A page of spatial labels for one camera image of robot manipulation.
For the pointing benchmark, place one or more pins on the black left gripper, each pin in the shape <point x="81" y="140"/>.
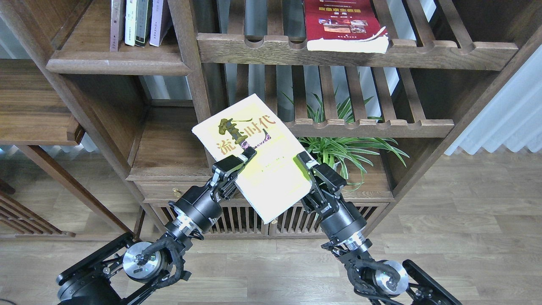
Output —
<point x="199" y="208"/>

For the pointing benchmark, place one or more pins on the white curtain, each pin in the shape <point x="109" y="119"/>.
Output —
<point x="513" y="118"/>

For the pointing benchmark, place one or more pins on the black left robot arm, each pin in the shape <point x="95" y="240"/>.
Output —
<point x="159" y="264"/>

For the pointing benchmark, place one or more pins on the white plant pot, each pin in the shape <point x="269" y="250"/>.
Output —
<point x="334" y="164"/>

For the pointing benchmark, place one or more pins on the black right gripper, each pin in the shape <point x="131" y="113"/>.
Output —
<point x="341" y="221"/>

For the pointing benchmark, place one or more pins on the yellow-green book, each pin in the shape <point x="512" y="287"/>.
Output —
<point x="273" y="180"/>

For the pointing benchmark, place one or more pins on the lavender upright book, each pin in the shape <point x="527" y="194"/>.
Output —
<point x="160" y="22"/>

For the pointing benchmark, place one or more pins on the maroon book white characters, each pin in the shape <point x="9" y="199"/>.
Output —
<point x="117" y="24"/>

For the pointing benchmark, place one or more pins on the dark wooden bookshelf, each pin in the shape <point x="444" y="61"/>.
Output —
<point x="140" y="105"/>

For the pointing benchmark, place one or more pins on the red book on top shelf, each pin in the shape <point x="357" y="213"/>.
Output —
<point x="348" y="26"/>

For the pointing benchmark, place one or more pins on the white upright book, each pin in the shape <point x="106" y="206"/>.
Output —
<point x="130" y="20"/>

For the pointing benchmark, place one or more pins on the green spider plant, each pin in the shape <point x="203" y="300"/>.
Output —
<point x="353" y="149"/>

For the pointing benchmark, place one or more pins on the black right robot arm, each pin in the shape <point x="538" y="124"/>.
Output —
<point x="379" y="281"/>

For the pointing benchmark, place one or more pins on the dark green upright book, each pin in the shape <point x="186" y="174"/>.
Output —
<point x="142" y="27"/>

